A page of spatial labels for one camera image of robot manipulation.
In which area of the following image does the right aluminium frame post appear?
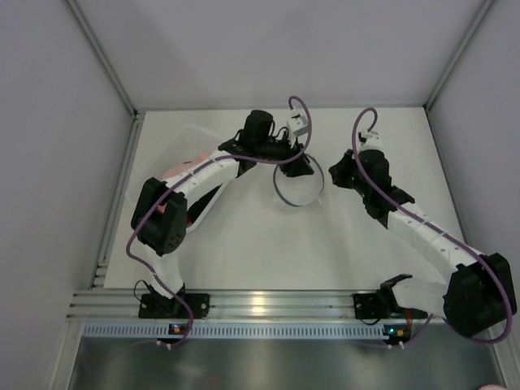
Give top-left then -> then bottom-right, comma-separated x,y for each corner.
422,0 -> 498,115

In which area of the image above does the slotted cable duct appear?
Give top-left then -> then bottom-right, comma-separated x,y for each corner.
83,323 -> 407,340

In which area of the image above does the aluminium frame post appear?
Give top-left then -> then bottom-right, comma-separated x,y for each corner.
422,0 -> 498,115
63,0 -> 138,117

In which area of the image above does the pink garment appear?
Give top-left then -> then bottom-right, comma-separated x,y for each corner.
156,152 -> 212,215

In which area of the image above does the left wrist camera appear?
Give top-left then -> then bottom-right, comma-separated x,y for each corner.
286,110 -> 309,143

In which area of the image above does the round mesh laundry bag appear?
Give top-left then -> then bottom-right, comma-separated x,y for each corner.
271,154 -> 325,210

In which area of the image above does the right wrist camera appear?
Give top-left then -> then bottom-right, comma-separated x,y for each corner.
357,131 -> 384,152

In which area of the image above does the left aluminium frame post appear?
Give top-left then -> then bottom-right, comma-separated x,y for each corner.
63,0 -> 138,117

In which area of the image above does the black garment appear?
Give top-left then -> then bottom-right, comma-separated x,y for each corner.
187,191 -> 215,224

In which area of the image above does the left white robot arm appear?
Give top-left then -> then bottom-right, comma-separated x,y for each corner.
131,109 -> 313,299

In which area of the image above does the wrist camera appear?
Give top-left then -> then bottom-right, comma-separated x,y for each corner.
357,131 -> 384,152
286,110 -> 309,143

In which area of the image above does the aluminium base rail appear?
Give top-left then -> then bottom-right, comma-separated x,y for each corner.
67,288 -> 509,323

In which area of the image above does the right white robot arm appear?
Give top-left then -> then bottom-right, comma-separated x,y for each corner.
329,149 -> 518,337

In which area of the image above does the white plastic basket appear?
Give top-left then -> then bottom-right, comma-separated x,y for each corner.
121,124 -> 224,233

